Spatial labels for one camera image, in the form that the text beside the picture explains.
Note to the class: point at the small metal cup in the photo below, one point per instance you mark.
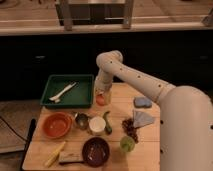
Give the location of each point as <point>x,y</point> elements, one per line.
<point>81,120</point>

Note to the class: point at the green pepper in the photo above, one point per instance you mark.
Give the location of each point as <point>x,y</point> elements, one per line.
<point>108,128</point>

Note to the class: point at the green plastic tray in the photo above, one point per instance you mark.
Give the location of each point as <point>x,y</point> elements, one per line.
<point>79,96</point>

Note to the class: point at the red bowl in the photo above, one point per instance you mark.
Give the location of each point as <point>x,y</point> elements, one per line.
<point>56,125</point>

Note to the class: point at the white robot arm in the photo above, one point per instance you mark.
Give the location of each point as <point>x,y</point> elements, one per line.
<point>186,114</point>

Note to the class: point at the white cup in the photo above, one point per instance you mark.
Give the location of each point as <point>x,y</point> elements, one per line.
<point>97,125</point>

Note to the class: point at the white plastic spoon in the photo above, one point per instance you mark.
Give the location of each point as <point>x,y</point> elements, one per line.
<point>56,98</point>

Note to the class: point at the red yellow apple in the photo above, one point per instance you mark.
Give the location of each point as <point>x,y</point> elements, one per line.
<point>101,100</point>

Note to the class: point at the wooden scrub brush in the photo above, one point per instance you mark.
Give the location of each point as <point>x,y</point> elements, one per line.
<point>68,158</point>

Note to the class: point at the metal stand frame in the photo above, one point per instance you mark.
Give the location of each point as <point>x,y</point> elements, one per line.
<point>94,12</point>

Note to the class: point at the grey folded cloth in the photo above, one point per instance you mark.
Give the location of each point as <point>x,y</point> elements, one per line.
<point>141,119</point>

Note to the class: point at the dark red grapes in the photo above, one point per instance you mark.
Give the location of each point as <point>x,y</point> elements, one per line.
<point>129,129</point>

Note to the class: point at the dark purple bowl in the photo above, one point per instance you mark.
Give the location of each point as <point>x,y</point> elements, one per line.
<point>95,152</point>

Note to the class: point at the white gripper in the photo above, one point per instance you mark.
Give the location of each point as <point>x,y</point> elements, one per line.
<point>102,85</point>

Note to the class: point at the blue sponge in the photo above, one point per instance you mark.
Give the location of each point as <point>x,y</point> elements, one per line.
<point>142,102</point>

